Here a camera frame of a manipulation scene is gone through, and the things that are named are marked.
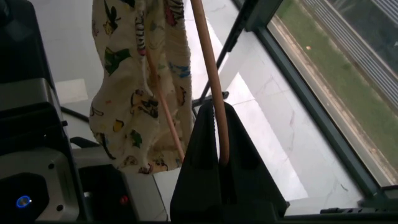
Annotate black clothes rack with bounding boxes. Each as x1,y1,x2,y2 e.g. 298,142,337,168
190,0,253,110

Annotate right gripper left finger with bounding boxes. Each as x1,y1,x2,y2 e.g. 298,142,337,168
170,101,224,223

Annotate pink clothes hanger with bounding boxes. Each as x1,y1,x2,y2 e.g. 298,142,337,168
144,0,231,166

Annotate cream printed garment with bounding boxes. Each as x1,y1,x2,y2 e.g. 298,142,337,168
88,0,196,175

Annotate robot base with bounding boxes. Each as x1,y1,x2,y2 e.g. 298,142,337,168
0,0,170,223

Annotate window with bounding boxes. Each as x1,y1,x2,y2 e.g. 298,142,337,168
231,0,398,200

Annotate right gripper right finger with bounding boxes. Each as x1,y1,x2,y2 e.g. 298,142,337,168
221,101,289,223

